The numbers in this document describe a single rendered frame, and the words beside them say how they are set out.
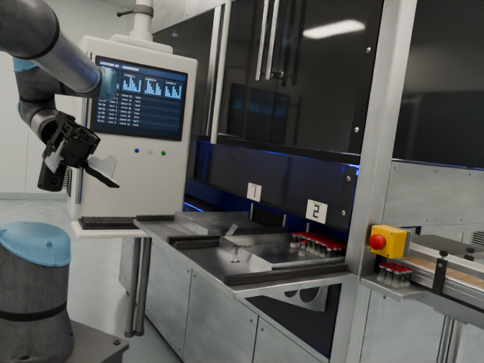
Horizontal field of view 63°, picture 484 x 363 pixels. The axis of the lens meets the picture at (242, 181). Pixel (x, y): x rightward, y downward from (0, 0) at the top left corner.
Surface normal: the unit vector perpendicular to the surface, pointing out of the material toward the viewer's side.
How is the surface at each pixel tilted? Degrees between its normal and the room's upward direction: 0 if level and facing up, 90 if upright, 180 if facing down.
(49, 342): 72
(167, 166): 90
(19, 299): 90
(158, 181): 90
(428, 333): 90
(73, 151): 111
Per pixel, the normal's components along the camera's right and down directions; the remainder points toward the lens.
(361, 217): -0.83, -0.04
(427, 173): 0.55, 0.15
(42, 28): 0.93, 0.31
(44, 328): 0.70, -0.14
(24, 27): 0.79, 0.53
